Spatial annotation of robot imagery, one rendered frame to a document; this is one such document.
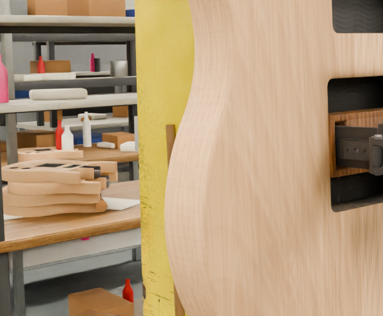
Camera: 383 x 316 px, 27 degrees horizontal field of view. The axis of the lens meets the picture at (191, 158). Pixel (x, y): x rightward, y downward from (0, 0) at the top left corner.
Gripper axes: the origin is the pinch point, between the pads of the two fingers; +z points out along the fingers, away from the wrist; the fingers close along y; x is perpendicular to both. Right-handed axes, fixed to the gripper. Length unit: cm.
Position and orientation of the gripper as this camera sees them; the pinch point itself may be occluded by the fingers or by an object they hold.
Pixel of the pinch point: (376, 141)
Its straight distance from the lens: 62.5
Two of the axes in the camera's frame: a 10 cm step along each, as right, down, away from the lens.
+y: 7.8, -1.0, 6.2
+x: -0.3, -9.9, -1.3
